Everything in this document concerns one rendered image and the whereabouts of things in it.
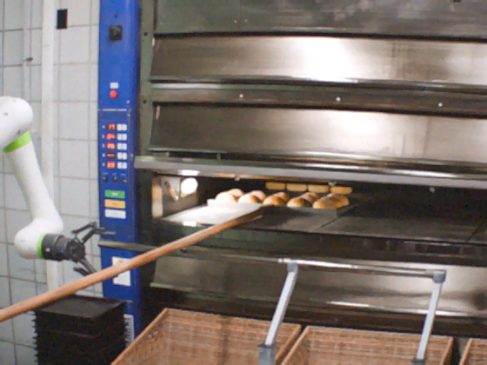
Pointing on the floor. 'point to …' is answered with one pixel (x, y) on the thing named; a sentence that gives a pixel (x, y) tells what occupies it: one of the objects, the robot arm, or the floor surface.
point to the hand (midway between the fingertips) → (112, 255)
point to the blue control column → (112, 55)
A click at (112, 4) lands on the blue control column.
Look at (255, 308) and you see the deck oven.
